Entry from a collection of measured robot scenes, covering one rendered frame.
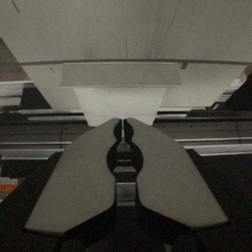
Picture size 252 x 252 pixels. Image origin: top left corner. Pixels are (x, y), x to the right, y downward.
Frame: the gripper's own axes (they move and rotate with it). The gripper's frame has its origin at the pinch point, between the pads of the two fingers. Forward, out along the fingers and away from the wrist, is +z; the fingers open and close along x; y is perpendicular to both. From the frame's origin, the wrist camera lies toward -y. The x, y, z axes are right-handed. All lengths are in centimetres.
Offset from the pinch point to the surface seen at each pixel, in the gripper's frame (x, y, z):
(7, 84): -13.3, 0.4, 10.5
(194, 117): 19.2, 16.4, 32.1
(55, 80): -5.6, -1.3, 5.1
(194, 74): 6.1, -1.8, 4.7
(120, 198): -0.3, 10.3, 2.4
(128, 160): 1.3, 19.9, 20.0
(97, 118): -2.9, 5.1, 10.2
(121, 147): -0.1, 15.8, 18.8
